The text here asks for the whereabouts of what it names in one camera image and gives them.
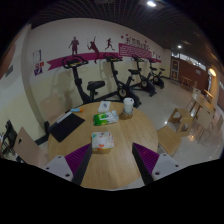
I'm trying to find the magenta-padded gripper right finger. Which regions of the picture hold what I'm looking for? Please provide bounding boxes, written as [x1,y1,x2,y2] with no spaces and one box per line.
[131,142,183,186]

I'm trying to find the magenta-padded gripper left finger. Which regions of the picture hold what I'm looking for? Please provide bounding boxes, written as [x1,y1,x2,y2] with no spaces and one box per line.
[43,143,93,186]

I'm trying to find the colourful printed white towel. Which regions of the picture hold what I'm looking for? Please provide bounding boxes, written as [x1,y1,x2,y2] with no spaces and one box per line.
[91,131,115,150]

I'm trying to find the black desk mat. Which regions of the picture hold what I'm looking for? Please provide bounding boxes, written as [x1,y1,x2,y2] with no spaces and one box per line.
[48,112,86,144]

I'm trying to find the white flat bar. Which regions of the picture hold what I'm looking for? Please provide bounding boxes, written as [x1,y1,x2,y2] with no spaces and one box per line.
[56,110,74,124]

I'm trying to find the round wooden coaster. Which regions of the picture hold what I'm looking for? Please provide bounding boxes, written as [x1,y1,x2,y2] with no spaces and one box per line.
[118,111,134,121]

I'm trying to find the green wet wipes pack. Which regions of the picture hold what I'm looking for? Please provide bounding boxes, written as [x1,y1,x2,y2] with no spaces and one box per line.
[92,110,120,127]

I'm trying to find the white paper cup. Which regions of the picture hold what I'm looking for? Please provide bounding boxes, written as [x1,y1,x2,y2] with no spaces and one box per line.
[122,97,135,115]

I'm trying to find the small white box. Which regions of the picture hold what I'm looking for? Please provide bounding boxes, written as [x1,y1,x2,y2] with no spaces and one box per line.
[97,100,112,114]

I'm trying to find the group of wooden chairs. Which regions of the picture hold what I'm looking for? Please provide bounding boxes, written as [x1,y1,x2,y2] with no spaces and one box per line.
[168,84,224,144]

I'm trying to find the black exercise bike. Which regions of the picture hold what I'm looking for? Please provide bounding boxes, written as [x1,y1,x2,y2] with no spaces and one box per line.
[102,52,143,108]
[128,54,158,98]
[146,58,166,89]
[62,54,107,105]

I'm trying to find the wall notice posters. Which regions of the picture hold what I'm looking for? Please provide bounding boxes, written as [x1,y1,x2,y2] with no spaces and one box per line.
[32,49,45,77]

